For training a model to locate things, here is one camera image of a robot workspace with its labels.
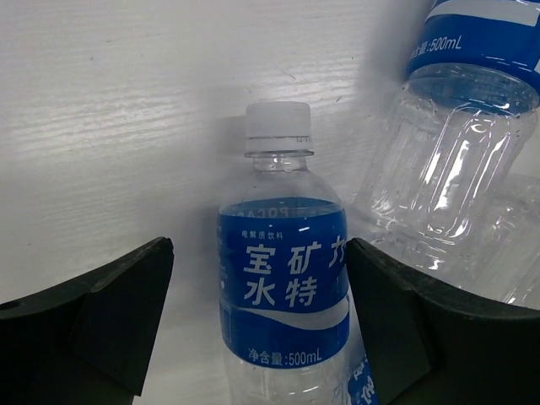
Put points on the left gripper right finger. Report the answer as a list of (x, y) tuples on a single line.
[(429, 342)]

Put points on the blue label bottle rear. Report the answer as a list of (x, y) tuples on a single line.
[(468, 106)]

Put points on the blue label bottle front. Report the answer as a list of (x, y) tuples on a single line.
[(361, 387)]

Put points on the blue label bottle centre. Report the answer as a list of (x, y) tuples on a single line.
[(282, 232)]

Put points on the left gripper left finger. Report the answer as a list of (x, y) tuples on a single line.
[(88, 340)]

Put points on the blue label bottle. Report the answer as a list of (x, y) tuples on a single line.
[(361, 387), (282, 232), (468, 106)]

